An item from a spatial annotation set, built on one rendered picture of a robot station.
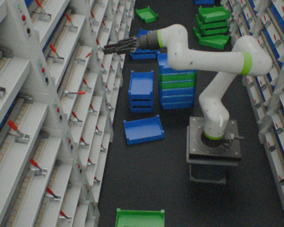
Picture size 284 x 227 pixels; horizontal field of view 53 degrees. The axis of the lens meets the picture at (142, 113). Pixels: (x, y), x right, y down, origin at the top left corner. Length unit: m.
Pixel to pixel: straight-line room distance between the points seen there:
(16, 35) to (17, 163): 0.38
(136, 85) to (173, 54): 1.24
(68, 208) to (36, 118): 0.58
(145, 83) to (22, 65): 1.73
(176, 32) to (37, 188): 0.90
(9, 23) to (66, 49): 0.47
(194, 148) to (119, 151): 0.69
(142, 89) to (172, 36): 1.17
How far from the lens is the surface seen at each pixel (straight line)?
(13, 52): 1.00
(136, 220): 1.95
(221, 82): 1.74
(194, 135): 1.89
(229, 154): 1.85
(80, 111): 1.60
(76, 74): 1.52
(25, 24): 0.99
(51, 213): 1.27
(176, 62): 1.34
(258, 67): 1.51
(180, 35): 1.40
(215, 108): 1.73
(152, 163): 2.17
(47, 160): 1.17
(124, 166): 2.17
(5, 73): 0.94
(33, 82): 1.05
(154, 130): 2.37
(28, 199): 1.09
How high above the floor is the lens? 1.78
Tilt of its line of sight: 45 degrees down
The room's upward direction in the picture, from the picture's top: 5 degrees counter-clockwise
